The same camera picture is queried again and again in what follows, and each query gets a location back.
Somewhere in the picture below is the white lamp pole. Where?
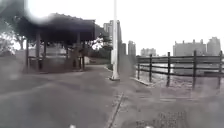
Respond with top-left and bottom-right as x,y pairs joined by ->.
109,0 -> 121,82

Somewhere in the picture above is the narrow grey high-rise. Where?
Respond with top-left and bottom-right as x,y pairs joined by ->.
127,40 -> 137,57

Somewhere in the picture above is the low pale building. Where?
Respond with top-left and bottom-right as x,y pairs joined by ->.
140,47 -> 157,58

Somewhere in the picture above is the dark roofed shelter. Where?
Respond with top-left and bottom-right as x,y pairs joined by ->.
17,12 -> 98,73

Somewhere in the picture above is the pale water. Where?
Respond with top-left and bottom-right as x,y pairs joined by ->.
139,62 -> 224,77

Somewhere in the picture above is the wide grey building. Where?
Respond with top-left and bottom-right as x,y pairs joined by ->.
172,38 -> 207,57

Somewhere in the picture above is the dark wooden fence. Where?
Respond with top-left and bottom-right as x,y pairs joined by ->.
135,49 -> 224,91

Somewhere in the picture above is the grey tower building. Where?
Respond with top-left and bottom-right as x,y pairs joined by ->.
206,36 -> 222,57

